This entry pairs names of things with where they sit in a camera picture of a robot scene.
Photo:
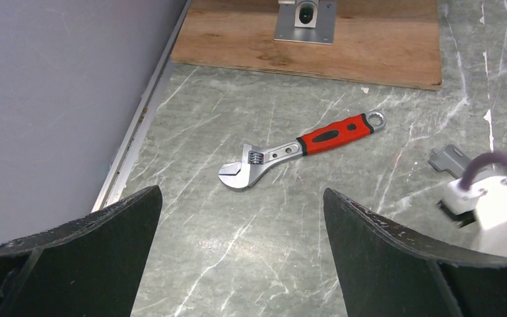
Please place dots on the grey metal stand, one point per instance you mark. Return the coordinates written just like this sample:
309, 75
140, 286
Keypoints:
309, 21

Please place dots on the red handled adjustable wrench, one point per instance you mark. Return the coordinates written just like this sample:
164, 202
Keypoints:
256, 161

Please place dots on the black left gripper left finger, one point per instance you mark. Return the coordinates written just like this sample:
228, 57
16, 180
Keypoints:
90, 266

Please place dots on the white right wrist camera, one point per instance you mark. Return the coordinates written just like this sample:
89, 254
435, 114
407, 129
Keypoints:
485, 204

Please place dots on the brown wooden board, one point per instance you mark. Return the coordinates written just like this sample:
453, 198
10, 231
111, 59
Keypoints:
393, 43

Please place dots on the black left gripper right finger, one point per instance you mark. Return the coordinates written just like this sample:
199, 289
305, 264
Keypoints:
387, 269

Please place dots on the grey plastic bracket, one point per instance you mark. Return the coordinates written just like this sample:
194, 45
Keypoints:
450, 159

